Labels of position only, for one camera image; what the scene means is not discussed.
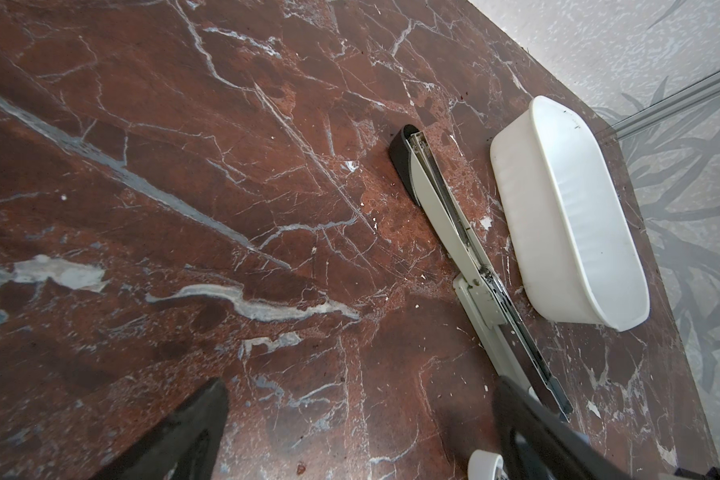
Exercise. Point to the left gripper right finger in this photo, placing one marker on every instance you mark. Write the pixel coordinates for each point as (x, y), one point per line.
(537, 445)

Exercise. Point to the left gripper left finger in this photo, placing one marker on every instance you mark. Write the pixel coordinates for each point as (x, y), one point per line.
(183, 445)

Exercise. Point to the small white stapler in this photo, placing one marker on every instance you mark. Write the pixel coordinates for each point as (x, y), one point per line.
(485, 465)

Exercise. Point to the large beige black stapler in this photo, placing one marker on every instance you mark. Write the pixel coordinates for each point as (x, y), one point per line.
(478, 287)

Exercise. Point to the white oval tray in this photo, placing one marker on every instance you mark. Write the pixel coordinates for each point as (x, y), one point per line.
(576, 255)

